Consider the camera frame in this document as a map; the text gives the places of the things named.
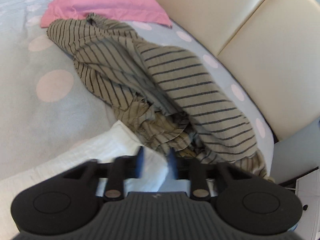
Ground white crinkled cotton garment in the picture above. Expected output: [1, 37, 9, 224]
[1, 121, 169, 239]

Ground striped beige garment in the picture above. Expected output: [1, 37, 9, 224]
[47, 14, 269, 179]

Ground white bedside cabinet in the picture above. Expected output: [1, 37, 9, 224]
[295, 169, 319, 239]

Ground beige padded headboard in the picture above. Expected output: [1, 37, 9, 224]
[156, 0, 319, 140]

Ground pink pillow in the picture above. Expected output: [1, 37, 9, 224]
[40, 0, 172, 28]

